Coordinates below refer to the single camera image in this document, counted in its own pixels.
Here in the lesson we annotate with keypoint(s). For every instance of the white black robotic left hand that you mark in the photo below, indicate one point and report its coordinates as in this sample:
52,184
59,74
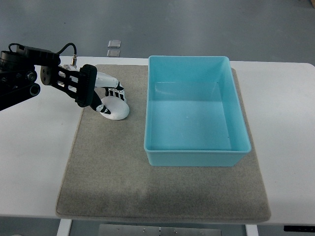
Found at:
112,87

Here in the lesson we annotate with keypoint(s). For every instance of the white bunny toy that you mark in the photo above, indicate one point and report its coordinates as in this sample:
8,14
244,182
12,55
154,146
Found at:
118,108

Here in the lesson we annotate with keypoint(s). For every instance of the blue plastic box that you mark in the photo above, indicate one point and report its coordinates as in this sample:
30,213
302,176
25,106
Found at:
193,115

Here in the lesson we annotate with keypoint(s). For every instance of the lower floor outlet plate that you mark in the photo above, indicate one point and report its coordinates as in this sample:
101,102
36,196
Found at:
113,53

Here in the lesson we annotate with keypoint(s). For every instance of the floor outlet plate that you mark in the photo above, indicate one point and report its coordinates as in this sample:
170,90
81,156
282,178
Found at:
113,53
114,44

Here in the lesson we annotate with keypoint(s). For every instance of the upper floor outlet plate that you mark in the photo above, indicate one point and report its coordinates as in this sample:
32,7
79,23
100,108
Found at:
114,44

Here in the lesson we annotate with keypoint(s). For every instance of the grey felt mat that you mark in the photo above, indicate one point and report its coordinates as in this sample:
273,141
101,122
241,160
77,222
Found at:
108,176

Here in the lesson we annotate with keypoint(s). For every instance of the white left table leg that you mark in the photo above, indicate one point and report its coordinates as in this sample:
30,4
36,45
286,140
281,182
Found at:
64,227

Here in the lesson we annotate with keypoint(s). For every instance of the white table leg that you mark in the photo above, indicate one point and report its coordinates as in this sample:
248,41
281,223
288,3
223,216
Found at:
64,227
251,230

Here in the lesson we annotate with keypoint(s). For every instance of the white right table leg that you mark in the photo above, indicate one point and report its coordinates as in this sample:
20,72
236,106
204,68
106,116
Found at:
251,230

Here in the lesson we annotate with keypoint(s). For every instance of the black table control panel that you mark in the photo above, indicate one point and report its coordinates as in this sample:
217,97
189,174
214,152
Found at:
301,229

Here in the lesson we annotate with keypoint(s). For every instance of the metal table base plate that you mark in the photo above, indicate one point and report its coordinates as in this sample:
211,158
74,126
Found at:
130,230

